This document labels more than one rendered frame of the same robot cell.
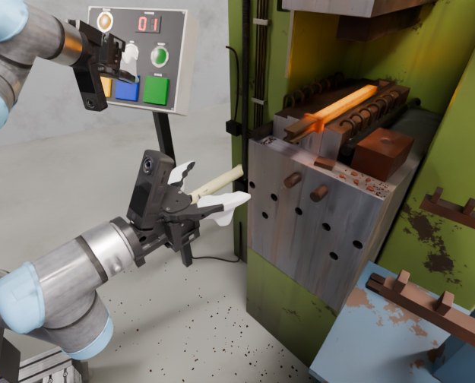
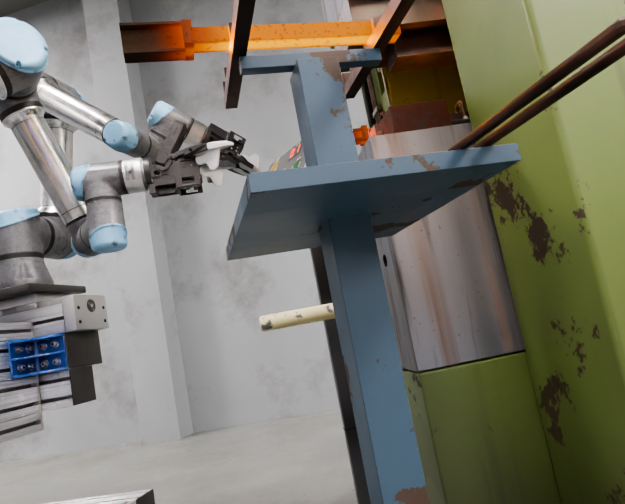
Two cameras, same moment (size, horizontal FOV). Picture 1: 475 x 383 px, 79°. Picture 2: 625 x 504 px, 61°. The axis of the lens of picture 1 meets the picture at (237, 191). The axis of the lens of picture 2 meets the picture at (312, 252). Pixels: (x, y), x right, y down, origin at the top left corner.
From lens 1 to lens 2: 1.14 m
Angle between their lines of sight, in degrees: 58
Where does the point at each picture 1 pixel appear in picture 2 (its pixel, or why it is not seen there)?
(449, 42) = not seen: hidden behind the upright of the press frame
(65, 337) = (90, 210)
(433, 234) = (514, 197)
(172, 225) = (173, 160)
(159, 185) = (172, 135)
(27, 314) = (78, 173)
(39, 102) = (298, 367)
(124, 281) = not seen: outside the picture
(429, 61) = not seen: hidden behind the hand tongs
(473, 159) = (481, 76)
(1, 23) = (156, 111)
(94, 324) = (107, 211)
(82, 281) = (108, 169)
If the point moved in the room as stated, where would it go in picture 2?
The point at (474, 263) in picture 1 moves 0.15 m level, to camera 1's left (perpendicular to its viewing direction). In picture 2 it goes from (551, 195) to (458, 222)
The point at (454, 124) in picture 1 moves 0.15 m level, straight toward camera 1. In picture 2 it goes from (461, 62) to (388, 67)
